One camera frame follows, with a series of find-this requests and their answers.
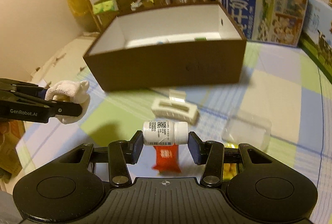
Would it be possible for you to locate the white cloth glove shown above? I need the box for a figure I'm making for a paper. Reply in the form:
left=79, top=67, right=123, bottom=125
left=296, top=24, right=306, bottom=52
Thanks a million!
left=44, top=80, right=91, bottom=124

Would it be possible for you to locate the yellow snack packet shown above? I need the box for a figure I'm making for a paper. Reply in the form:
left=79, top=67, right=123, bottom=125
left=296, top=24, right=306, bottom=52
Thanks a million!
left=223, top=143, right=238, bottom=181

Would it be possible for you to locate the clear plastic tray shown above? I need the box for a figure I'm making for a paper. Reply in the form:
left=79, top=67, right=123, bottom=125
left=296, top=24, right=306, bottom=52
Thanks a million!
left=222, top=109, right=272, bottom=151

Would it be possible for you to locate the red candy packet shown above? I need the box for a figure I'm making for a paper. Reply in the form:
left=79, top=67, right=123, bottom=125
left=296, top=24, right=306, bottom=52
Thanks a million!
left=153, top=145, right=181, bottom=173

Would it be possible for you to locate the white pill bottle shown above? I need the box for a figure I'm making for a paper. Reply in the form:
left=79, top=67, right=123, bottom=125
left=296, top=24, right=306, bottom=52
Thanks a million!
left=142, top=121, right=189, bottom=146

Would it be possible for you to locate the white hair claw clip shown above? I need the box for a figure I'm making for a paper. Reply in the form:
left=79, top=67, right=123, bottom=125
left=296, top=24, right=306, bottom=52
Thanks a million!
left=151, top=89, right=199, bottom=125

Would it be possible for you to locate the checked bed sheet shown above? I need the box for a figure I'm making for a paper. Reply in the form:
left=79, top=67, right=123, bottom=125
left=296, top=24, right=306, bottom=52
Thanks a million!
left=15, top=41, right=332, bottom=214

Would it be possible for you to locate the brown cardboard box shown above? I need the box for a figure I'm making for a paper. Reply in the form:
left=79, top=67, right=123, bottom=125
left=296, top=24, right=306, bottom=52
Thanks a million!
left=83, top=2, right=247, bottom=92

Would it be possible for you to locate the small green box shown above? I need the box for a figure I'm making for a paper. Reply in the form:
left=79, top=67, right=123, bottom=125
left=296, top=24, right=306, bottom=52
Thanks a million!
left=194, top=37, right=207, bottom=41

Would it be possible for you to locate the blue white tube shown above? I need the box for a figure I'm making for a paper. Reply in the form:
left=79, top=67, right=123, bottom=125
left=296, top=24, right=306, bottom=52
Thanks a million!
left=155, top=38, right=169, bottom=44

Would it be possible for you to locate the blue milk carton box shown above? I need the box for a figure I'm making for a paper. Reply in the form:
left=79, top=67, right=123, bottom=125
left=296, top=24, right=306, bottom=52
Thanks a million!
left=221, top=0, right=308, bottom=47

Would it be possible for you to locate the cow picture milk box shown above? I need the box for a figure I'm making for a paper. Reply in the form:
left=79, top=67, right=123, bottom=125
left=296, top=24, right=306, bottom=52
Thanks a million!
left=300, top=0, right=331, bottom=76

